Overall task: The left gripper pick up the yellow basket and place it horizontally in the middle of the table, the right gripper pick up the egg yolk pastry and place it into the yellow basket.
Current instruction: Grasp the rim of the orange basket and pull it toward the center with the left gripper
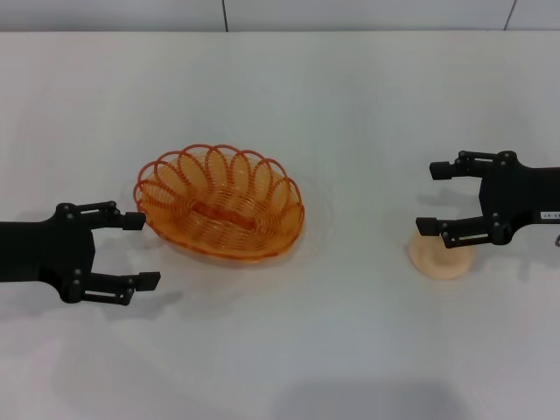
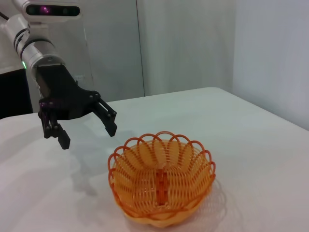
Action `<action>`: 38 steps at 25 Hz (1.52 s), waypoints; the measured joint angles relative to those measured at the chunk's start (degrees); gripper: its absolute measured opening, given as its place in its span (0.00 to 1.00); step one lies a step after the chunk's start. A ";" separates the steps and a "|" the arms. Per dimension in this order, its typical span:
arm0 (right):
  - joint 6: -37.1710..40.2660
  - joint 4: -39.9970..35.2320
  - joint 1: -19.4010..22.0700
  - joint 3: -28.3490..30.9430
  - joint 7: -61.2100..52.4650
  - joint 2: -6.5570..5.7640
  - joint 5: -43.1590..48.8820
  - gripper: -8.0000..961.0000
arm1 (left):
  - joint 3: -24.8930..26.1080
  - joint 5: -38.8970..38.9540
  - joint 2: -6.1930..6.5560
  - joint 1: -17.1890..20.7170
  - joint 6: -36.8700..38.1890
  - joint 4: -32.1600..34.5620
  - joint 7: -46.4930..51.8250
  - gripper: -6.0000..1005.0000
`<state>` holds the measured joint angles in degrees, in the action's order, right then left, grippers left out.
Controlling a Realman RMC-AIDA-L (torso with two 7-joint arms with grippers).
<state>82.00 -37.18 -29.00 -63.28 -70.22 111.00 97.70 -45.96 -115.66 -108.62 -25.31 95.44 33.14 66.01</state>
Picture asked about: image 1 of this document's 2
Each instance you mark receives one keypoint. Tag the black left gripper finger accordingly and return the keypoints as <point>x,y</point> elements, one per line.
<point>131,221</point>
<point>149,280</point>

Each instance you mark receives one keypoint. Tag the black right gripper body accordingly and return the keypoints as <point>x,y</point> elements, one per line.
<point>520,197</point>

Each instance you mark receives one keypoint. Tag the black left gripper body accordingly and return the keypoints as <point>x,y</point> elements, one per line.
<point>48,254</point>

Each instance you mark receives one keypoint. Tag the beige round bread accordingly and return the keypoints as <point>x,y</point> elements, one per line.
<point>437,267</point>

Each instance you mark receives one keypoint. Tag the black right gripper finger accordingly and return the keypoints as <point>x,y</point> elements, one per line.
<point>429,226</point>
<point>442,170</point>

